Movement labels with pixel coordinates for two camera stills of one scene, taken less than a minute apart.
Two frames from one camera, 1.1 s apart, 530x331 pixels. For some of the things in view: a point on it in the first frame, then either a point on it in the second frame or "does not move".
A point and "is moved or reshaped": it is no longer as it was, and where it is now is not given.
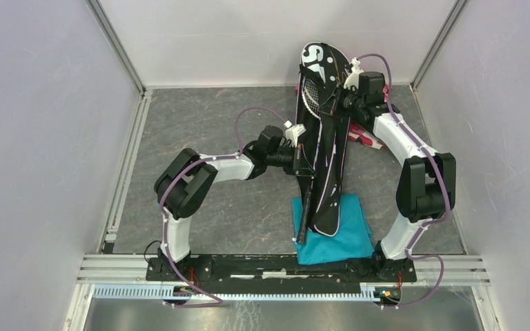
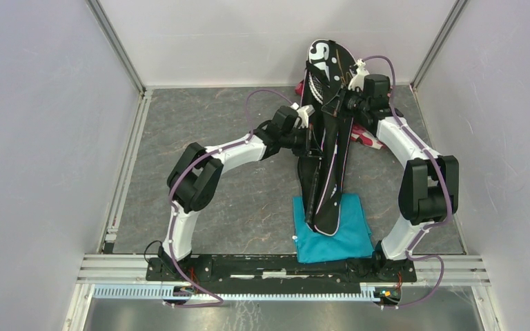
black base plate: x=280 y=272 does not move
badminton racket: x=301 y=235 -> x=309 y=215
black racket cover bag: x=321 y=161 is moved or reshaped
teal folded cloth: x=352 y=241 does not move
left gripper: x=301 y=167 -> x=309 y=147
